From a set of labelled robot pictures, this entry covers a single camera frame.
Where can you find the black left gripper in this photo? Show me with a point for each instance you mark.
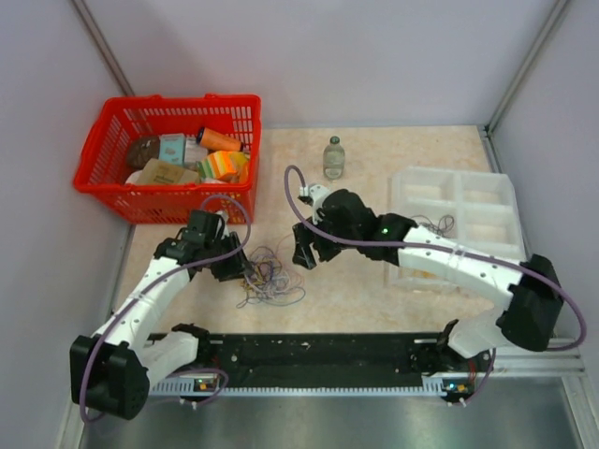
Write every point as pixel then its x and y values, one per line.
pixel 237 266

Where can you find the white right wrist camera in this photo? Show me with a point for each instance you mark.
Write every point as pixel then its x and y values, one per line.
pixel 314 196

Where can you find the brown round cookie pack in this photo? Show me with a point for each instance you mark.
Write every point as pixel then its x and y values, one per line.
pixel 141 151

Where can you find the teal small box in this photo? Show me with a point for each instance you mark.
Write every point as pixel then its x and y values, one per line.
pixel 172 149

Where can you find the orange cylinder tube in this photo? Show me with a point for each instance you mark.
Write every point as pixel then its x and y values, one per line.
pixel 217 142

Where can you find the white compartment tray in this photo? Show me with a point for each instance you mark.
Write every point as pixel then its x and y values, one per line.
pixel 475 209

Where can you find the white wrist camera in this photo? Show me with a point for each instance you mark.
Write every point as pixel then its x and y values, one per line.
pixel 222 228
pixel 314 196

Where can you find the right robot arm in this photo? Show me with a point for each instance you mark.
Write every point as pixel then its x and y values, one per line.
pixel 525 306

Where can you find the red plastic basket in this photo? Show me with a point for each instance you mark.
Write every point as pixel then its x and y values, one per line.
pixel 103 171

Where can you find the grey white box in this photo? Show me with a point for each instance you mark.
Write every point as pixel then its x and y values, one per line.
pixel 193 153

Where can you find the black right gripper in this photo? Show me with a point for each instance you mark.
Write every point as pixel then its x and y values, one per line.
pixel 304 254

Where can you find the brown cardboard box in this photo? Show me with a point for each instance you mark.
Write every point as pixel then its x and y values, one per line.
pixel 157 172

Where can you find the orange striped sponge pack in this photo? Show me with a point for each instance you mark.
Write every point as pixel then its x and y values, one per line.
pixel 223 166

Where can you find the clear glass bottle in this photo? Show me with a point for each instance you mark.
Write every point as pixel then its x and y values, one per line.
pixel 333 159

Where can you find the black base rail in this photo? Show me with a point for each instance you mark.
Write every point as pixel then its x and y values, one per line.
pixel 331 359

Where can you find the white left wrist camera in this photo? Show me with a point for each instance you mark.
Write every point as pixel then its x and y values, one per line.
pixel 222 228

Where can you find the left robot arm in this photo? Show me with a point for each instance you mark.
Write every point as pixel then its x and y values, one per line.
pixel 113 370

